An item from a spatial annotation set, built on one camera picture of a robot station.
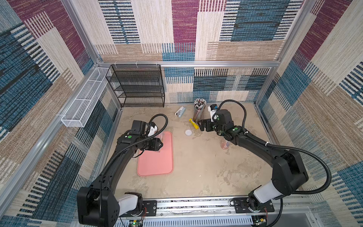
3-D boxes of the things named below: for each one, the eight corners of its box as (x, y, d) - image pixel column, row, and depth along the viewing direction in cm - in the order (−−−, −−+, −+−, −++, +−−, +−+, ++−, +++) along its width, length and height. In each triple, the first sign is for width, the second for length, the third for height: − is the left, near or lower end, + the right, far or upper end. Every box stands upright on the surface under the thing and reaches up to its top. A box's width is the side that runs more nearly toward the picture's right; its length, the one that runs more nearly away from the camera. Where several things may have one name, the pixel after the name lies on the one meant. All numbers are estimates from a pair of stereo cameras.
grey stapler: (175, 115, 115) (175, 113, 113) (181, 108, 121) (181, 105, 118) (180, 117, 114) (179, 115, 111) (186, 109, 119) (186, 107, 117)
